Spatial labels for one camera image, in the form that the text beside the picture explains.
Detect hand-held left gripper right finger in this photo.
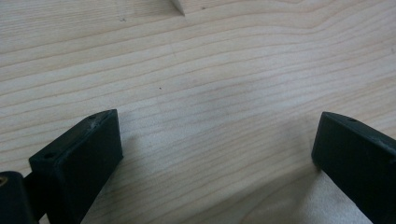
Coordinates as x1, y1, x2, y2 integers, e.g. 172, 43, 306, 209
311, 111, 396, 224

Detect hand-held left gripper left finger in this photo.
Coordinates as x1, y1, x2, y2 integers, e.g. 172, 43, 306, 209
28, 108, 124, 224

